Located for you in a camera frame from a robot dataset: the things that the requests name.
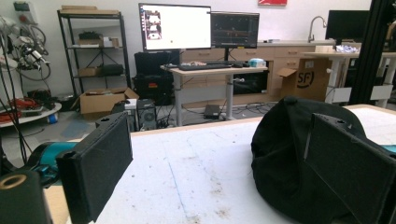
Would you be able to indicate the open cardboard box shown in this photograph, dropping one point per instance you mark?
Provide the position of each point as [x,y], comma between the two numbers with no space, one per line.
[99,104]

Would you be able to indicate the black computer tower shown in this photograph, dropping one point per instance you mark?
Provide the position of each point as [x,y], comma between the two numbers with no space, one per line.
[146,115]

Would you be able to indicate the chrome faucet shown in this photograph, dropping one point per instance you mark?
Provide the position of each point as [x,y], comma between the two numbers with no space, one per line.
[311,29]

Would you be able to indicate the red wall sign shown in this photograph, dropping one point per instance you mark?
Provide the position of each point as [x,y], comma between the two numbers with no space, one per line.
[272,2]

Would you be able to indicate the pale blue tissue pack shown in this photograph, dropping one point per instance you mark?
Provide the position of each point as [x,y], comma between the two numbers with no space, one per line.
[257,62]

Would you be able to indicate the flat cardboard sheets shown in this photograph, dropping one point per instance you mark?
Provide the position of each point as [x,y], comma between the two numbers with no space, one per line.
[90,11]

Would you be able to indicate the white-legged wooden desk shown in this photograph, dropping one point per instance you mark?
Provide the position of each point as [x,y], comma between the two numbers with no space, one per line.
[333,55]

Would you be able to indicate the wooden standing desk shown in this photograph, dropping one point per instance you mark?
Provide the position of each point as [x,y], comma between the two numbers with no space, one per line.
[218,72]

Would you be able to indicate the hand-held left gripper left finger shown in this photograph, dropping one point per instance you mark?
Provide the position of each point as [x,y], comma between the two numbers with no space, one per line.
[96,168]

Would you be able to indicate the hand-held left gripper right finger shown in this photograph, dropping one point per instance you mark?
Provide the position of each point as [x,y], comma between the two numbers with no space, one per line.
[348,161]

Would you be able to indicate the large monitor with white screen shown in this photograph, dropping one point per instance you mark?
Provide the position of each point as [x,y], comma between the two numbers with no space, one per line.
[177,26]

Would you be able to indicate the teal cylindrical device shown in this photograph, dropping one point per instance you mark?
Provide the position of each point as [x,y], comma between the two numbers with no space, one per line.
[51,152]

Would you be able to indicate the monitor with dark screen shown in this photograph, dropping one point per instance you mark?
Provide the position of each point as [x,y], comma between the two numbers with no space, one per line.
[235,29]

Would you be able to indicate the black power adapter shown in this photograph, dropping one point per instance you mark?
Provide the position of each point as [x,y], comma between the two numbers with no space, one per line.
[212,111]

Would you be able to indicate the tall printed cardboard box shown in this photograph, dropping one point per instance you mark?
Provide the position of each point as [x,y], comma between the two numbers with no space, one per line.
[311,81]

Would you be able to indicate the black switched-off monitor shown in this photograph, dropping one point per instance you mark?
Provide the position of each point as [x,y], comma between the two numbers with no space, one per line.
[347,25]

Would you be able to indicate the black hard case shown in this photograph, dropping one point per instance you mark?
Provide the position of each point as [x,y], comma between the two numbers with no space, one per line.
[152,88]
[152,62]

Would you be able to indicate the round white table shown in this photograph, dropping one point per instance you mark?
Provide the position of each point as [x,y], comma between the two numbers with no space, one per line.
[46,113]

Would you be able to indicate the black keyboard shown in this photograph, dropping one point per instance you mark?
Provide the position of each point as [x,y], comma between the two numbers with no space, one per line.
[204,66]

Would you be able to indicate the black bag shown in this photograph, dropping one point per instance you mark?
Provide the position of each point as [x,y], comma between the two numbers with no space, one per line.
[112,69]

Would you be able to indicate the black metal shelf rack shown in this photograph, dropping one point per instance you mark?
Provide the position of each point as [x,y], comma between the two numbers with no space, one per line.
[62,46]

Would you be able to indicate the black metal frame post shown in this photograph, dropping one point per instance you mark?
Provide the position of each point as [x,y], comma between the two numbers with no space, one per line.
[370,53]

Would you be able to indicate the black baseball cap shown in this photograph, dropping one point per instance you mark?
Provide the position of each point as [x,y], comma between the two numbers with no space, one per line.
[280,155]

